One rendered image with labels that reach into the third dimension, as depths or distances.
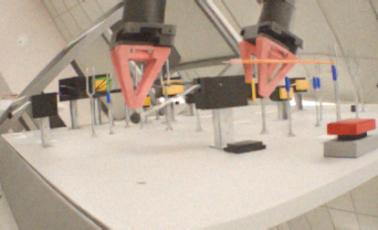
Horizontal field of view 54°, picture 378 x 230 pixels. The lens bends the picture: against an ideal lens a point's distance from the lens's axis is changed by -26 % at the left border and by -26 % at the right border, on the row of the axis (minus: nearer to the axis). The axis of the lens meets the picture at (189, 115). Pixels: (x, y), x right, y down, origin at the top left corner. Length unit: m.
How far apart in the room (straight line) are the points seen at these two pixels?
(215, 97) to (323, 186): 0.30
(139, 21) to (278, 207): 0.34
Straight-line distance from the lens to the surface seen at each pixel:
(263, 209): 0.29
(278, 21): 0.65
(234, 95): 0.61
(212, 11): 1.78
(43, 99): 0.81
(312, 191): 0.32
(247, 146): 0.56
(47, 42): 8.34
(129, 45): 0.56
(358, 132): 0.43
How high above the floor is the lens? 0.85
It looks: 23 degrees up
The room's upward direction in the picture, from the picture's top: 45 degrees clockwise
